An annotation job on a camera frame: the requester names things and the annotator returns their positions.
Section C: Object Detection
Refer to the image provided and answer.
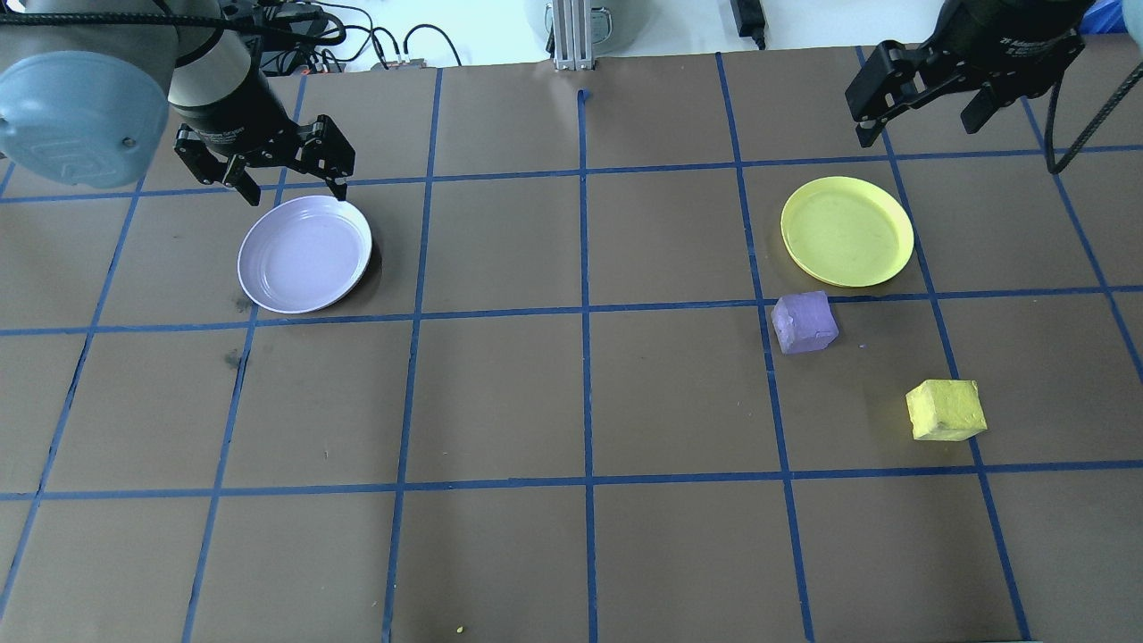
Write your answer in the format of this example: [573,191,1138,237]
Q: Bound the purple foam block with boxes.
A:
[771,290,841,356]

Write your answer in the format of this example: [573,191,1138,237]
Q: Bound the purple plastic plate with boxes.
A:
[237,196,373,315]

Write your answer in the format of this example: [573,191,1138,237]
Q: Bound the aluminium profile post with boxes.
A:
[546,0,597,72]

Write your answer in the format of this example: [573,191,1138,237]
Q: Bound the yellow plastic plate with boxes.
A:
[780,176,915,288]

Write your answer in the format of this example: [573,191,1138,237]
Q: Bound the large black power adapter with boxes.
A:
[263,4,327,41]

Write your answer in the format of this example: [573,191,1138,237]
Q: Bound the small black power adapter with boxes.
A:
[730,0,769,50]

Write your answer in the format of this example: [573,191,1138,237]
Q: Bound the black looped cable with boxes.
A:
[402,24,463,68]

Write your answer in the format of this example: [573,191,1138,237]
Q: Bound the black thin cable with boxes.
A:
[313,0,398,71]

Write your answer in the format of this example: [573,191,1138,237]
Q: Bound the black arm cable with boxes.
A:
[1045,54,1143,175]
[0,4,349,50]

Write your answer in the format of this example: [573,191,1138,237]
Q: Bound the yellow foam block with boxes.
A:
[905,379,989,442]

